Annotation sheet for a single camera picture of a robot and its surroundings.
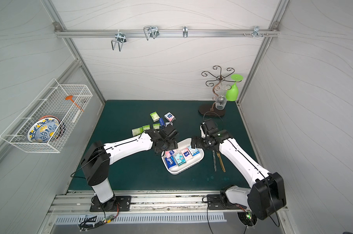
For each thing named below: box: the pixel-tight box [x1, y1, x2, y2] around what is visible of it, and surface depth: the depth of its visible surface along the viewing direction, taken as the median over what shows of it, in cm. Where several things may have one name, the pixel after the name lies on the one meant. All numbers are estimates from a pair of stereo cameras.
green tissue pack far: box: [149, 111, 160, 122], surface depth 110 cm
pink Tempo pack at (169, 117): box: [163, 111, 177, 123], surface depth 110 cm
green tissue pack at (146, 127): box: [142, 124, 151, 133], surface depth 103 cm
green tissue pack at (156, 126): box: [152, 123, 160, 130], surface depth 104 cm
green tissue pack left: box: [131, 126, 144, 137], surface depth 102 cm
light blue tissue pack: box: [187, 145, 200, 157], surface depth 92 cm
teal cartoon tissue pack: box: [173, 152, 187, 167], surface depth 88 cm
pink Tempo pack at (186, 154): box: [180, 147, 194, 161], surface depth 90 cm
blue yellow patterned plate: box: [27, 117, 60, 143], surface depth 63 cm
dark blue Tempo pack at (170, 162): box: [164, 155, 177, 170], surface depth 87 cm
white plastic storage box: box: [161, 137, 205, 175], surface depth 88 cm
